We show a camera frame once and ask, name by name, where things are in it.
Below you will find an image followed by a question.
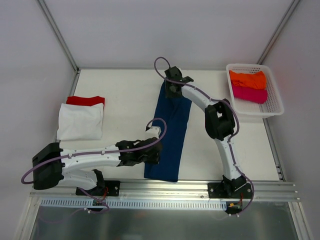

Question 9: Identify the white plastic basket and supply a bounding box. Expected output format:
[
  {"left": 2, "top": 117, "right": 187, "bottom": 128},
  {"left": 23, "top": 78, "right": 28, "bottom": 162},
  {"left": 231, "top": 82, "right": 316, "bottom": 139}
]
[{"left": 226, "top": 63, "right": 284, "bottom": 118}]

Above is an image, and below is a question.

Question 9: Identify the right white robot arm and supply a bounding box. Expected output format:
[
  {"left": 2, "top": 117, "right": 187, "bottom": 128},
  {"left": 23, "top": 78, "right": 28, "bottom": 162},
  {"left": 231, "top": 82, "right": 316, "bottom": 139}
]
[{"left": 164, "top": 66, "right": 247, "bottom": 198}]

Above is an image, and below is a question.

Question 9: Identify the orange t shirt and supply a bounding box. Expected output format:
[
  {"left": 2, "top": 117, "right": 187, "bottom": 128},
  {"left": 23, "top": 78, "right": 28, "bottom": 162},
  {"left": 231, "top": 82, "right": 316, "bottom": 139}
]
[{"left": 229, "top": 70, "right": 267, "bottom": 90}]

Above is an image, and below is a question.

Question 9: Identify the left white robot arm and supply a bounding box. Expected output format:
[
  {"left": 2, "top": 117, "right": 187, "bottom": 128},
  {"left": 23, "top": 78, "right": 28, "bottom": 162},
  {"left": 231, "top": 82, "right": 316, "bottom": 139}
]
[{"left": 32, "top": 137, "right": 163, "bottom": 196}]

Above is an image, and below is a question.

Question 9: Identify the aluminium mounting rail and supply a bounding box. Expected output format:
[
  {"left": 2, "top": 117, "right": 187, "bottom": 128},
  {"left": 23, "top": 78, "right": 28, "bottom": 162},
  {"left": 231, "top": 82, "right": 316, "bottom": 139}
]
[{"left": 29, "top": 176, "right": 301, "bottom": 202}]

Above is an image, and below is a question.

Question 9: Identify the folded white t shirt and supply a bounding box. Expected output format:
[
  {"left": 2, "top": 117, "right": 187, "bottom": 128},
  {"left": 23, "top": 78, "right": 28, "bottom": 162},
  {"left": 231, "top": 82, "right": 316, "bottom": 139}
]
[{"left": 56, "top": 103, "right": 104, "bottom": 141}]

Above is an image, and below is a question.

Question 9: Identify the purple cable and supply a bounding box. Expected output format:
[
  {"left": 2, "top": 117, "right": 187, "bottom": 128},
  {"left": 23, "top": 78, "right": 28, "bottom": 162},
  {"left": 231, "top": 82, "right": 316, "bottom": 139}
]
[
  {"left": 153, "top": 56, "right": 256, "bottom": 217},
  {"left": 20, "top": 117, "right": 168, "bottom": 215}
]

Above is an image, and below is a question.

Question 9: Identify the navy blue t shirt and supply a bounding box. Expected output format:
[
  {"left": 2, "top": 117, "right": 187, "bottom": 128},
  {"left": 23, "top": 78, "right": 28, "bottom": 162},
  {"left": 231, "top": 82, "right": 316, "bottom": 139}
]
[{"left": 144, "top": 83, "right": 192, "bottom": 182}]

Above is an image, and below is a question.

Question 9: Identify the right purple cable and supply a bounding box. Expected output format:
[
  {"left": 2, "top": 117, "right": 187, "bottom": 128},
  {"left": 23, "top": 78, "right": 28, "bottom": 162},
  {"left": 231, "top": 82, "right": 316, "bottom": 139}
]
[{"left": 153, "top": 56, "right": 256, "bottom": 217}]

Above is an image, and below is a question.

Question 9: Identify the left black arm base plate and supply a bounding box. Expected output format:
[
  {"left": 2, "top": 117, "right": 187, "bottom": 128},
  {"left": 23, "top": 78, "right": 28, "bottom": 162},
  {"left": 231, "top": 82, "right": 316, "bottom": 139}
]
[{"left": 83, "top": 180, "right": 121, "bottom": 197}]

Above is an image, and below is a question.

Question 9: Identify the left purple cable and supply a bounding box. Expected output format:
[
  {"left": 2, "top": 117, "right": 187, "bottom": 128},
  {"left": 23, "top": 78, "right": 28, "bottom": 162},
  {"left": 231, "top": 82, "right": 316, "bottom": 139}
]
[{"left": 20, "top": 117, "right": 168, "bottom": 215}]

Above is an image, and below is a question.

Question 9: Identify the folded red t shirt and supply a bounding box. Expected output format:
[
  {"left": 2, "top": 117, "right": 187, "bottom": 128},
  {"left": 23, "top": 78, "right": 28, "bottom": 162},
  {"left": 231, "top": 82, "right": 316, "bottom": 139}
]
[{"left": 66, "top": 96, "right": 105, "bottom": 107}]

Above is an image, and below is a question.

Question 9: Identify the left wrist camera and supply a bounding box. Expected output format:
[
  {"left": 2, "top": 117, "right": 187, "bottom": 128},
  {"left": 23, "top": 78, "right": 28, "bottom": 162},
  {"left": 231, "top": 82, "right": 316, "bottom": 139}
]
[{"left": 145, "top": 126, "right": 161, "bottom": 139}]

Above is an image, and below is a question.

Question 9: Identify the white slotted cable duct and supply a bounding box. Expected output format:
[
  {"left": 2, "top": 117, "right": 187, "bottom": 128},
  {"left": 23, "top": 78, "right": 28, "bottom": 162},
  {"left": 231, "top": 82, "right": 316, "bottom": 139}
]
[{"left": 40, "top": 197, "right": 227, "bottom": 211}]

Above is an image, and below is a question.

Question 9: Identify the pink t shirt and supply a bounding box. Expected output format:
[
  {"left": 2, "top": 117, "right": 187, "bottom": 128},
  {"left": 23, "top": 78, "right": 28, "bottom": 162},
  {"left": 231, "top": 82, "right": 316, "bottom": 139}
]
[{"left": 231, "top": 84, "right": 268, "bottom": 104}]

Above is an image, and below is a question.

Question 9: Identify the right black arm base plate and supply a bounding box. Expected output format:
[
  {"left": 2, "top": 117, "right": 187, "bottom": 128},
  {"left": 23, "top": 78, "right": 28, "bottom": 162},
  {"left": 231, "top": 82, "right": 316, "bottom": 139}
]
[{"left": 207, "top": 181, "right": 253, "bottom": 199}]

